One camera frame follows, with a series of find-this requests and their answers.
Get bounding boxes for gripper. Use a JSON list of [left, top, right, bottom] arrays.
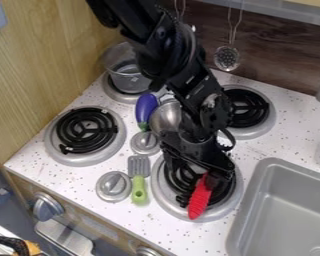
[[158, 128, 238, 192]]

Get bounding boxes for toy sink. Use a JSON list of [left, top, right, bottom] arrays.
[[224, 157, 320, 256]]

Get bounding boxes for silver ladle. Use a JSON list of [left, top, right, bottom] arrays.
[[147, 99, 185, 135]]

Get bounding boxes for purple toy eggplant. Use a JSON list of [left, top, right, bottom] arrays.
[[134, 93, 162, 132]]

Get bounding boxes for silver skimmer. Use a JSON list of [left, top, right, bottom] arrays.
[[213, 0, 246, 73]]

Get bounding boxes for toy stove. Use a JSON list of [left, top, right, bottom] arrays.
[[42, 42, 278, 224]]

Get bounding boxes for silver pot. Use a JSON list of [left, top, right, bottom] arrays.
[[99, 41, 154, 95]]

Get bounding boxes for grey spatula with green handle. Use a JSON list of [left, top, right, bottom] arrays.
[[126, 154, 152, 205]]

